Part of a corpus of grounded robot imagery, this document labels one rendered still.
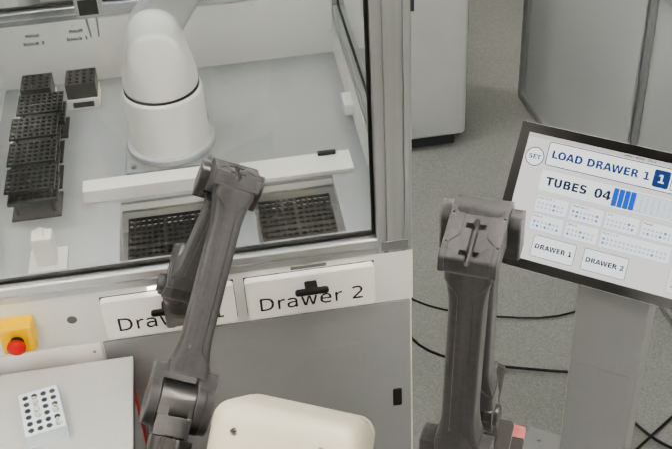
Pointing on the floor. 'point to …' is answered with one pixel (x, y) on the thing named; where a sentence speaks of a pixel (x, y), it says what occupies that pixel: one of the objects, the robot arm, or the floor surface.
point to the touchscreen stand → (602, 374)
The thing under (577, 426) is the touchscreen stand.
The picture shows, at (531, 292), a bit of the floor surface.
